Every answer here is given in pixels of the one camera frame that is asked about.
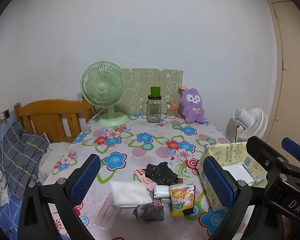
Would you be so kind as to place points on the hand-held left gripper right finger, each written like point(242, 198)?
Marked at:
point(218, 182)

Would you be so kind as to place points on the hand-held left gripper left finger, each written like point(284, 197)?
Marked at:
point(86, 177)

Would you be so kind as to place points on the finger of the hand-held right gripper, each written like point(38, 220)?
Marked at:
point(260, 150)
point(293, 150)

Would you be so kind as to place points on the yellow cartoon print box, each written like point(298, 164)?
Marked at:
point(223, 152)

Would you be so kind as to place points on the yellow cartoon tissue packet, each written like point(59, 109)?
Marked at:
point(181, 200)

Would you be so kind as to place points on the clear plastic bag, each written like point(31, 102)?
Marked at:
point(107, 215)

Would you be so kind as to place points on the pink phone case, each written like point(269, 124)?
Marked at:
point(140, 175)

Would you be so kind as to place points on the light green packet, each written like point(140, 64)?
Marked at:
point(165, 200)

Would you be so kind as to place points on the small white tissue packet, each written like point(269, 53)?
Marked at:
point(162, 192)

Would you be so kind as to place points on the black cloth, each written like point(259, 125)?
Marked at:
point(160, 172)

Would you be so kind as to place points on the grey sock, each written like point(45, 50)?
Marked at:
point(150, 212)

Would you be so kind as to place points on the white standing fan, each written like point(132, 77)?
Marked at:
point(257, 122)

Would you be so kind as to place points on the white floral cloth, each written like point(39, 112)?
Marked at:
point(55, 155)

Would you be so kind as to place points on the grey plaid cloth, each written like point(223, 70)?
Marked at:
point(20, 150)

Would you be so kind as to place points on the purple plush bunny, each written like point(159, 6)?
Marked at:
point(192, 110)

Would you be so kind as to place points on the floral tablecloth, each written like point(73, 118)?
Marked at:
point(150, 130)

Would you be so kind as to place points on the beige door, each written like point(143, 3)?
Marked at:
point(290, 67)

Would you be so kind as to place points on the toothpick jar orange lid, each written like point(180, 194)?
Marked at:
point(170, 112)

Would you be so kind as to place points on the green desk fan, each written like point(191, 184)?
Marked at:
point(101, 87)

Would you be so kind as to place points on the blue checked bed sheet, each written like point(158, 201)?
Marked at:
point(5, 220)

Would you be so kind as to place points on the glass mug jar green lid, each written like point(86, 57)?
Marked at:
point(153, 110)

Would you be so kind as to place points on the green patterned board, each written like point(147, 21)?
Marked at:
point(145, 80)

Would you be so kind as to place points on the wall socket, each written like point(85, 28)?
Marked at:
point(4, 115)

